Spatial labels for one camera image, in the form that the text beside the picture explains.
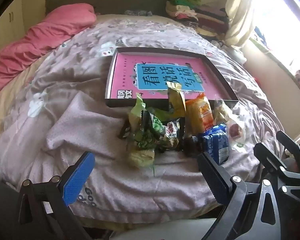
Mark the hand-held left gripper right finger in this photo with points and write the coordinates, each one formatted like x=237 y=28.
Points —
x=212 y=177

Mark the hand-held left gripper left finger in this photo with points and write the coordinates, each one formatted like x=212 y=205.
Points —
x=78 y=177

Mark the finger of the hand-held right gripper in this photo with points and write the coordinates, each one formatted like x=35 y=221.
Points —
x=290 y=141
x=267 y=155

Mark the blue cookie packet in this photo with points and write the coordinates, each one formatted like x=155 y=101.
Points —
x=215 y=142

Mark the clear round biscuit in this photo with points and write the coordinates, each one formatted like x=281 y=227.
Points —
x=235 y=130

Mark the orange snack packet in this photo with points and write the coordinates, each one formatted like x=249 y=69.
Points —
x=200 y=115

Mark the clear pale pastry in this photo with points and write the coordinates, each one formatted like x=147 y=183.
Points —
x=221 y=110

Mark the green pea snack packet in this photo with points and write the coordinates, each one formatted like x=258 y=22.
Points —
x=150 y=130

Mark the yellow snack packet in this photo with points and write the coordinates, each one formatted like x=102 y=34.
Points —
x=176 y=100

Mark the light green snack packet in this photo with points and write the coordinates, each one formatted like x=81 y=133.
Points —
x=138 y=107

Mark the dark shallow cardboard box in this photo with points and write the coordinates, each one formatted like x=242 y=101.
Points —
x=217 y=77

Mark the dark blue snack packet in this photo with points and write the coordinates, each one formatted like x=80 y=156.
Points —
x=190 y=143

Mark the pale green crinkled packet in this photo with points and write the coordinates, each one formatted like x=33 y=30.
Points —
x=140 y=158

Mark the white crumpled cloth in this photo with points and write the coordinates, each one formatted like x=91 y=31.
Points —
x=238 y=53

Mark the beige bed sheet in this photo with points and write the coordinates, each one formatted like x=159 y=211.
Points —
x=5 y=100

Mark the pink book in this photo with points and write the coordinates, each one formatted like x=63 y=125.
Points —
x=125 y=80

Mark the window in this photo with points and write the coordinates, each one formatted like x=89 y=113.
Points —
x=285 y=12

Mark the cream curtain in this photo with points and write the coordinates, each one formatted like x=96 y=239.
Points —
x=240 y=10

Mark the pink quilt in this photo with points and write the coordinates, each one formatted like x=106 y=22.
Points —
x=40 y=40

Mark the pile of folded clothes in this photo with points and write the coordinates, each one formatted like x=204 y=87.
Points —
x=202 y=15

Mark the dark floral pillow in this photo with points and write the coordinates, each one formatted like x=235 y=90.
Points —
x=137 y=12

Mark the cream wardrobe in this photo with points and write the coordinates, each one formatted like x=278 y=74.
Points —
x=7 y=17

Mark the grey headboard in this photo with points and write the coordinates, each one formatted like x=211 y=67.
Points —
x=115 y=0

